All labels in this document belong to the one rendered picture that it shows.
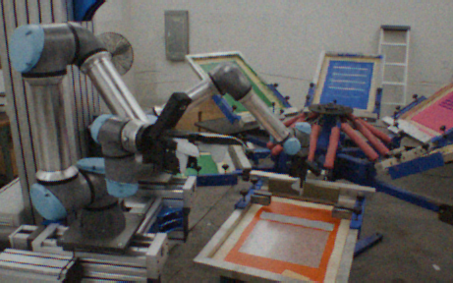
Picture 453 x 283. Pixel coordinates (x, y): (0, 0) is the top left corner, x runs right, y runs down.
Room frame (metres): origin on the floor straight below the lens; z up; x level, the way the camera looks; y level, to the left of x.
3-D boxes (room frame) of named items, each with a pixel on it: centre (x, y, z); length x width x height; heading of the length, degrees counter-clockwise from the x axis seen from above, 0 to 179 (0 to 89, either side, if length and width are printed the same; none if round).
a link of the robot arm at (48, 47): (1.05, 0.47, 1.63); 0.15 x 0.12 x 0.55; 147
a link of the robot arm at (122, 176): (0.92, 0.24, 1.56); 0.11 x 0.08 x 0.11; 147
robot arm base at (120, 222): (1.17, 0.40, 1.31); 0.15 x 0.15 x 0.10
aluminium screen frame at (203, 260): (1.63, -0.29, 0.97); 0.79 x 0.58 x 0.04; 158
